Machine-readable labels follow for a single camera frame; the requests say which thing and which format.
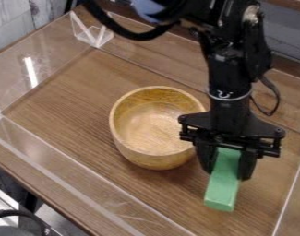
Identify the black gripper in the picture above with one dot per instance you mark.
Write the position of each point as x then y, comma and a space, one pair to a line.
230, 126

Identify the green rectangular block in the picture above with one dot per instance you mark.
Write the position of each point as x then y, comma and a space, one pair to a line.
222, 185

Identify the brown wooden bowl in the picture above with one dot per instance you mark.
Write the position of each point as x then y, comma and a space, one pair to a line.
145, 128

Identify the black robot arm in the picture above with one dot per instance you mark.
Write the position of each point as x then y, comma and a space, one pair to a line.
229, 30

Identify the clear acrylic corner bracket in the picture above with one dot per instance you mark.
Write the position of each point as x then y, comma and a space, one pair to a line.
95, 36

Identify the black metal table bracket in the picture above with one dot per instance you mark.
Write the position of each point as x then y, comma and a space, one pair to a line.
47, 216

